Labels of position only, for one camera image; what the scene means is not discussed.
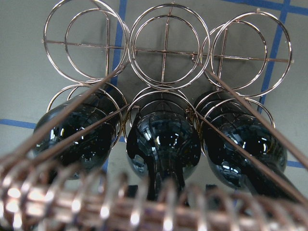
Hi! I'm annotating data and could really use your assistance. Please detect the copper wire wine basket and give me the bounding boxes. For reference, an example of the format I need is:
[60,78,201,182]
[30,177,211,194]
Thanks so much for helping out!
[0,0,308,231]

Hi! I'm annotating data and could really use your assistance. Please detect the dark wine bottle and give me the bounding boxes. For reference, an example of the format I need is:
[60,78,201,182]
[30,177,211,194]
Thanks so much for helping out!
[201,113,304,205]
[32,92,118,180]
[126,111,201,201]

